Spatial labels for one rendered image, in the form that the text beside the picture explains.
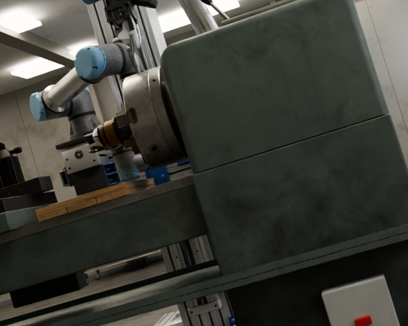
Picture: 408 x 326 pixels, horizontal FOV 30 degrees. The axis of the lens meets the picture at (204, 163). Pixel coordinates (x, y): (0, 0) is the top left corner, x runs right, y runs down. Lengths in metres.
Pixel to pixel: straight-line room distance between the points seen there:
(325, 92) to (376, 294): 0.58
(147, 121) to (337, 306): 0.79
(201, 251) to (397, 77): 8.31
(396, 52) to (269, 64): 9.10
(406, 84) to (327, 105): 9.06
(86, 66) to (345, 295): 1.25
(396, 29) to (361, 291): 9.33
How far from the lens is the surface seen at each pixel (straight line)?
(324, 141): 2.22
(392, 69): 11.28
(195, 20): 3.01
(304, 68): 2.24
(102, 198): 2.39
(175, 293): 2.23
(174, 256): 3.23
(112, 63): 2.81
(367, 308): 2.19
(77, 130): 3.18
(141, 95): 2.39
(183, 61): 2.29
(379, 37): 11.32
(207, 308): 3.22
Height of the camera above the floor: 0.80
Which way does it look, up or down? 2 degrees up
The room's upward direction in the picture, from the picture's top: 17 degrees counter-clockwise
